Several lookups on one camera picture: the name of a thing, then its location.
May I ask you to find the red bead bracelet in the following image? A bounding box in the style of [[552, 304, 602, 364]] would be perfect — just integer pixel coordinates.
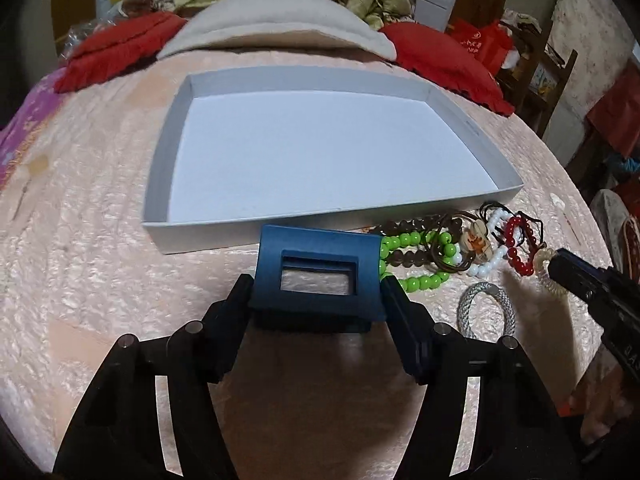
[[502, 214, 539, 278]]

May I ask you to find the black elastic hair tie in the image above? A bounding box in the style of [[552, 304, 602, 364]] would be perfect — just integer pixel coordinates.
[[478, 200, 547, 252]]

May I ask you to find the white bead bracelet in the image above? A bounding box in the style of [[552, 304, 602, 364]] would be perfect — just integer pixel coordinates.
[[451, 207, 516, 280]]

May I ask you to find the silver mesh bangle bracelet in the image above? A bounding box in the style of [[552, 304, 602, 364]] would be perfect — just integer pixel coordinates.
[[456, 280, 519, 339]]

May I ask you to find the brown cord flower hair tie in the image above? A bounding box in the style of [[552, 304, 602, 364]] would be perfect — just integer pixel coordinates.
[[430, 211, 494, 273]]

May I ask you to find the green bead bracelet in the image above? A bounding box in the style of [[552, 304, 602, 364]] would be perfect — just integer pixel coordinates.
[[377, 230, 459, 294]]

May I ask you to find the dark brown bead bracelet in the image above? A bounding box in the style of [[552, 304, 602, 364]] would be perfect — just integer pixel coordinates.
[[368, 213, 464, 271]]

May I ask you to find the blue plastic hair claw clip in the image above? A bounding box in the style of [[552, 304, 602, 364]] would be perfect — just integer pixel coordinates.
[[250, 226, 386, 334]]

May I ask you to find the white shell hairpin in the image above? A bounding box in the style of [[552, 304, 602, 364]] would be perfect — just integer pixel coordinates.
[[549, 192, 573, 231]]

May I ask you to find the wooden chair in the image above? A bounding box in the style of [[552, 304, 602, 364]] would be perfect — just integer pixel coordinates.
[[497, 10, 578, 139]]

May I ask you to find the red shopping bag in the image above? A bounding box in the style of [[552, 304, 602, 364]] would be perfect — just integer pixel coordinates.
[[446, 18, 514, 76]]

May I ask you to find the right red ruffled cushion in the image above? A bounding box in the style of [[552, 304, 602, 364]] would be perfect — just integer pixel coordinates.
[[381, 22, 514, 117]]

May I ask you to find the red ruffled cushion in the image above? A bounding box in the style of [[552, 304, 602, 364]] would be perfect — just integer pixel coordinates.
[[54, 12, 188, 93], [381, 22, 514, 117]]

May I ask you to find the white cardboard tray box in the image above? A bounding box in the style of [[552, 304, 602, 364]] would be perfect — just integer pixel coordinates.
[[142, 66, 523, 255]]

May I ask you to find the purple floral sheet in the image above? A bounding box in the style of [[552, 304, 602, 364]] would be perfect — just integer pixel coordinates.
[[1, 67, 65, 188]]

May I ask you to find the beige pillow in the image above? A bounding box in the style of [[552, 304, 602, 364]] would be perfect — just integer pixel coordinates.
[[157, 0, 397, 62]]

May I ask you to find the left red ruffled cushion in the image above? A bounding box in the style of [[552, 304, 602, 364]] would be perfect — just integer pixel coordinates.
[[54, 12, 188, 93]]

